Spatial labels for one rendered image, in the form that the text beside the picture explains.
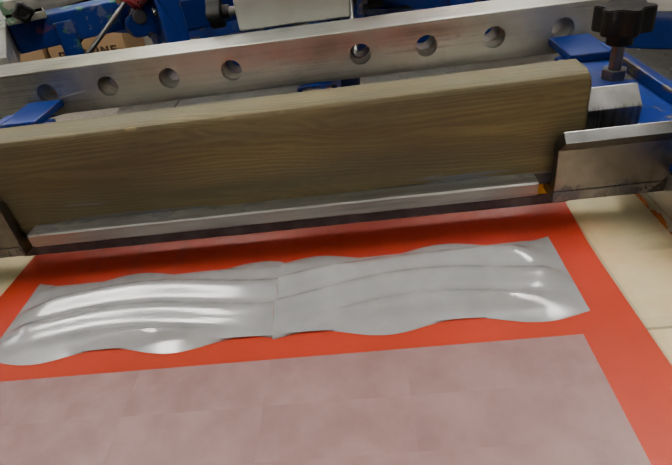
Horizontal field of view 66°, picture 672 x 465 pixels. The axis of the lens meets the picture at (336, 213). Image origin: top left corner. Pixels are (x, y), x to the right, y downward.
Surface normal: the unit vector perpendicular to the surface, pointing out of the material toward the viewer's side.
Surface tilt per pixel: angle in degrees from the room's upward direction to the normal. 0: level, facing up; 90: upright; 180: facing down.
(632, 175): 90
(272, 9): 90
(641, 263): 0
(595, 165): 90
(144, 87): 90
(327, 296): 32
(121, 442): 0
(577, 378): 0
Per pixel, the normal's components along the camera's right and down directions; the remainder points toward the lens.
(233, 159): 0.00, 0.55
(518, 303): -0.12, -0.36
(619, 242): -0.13, -0.83
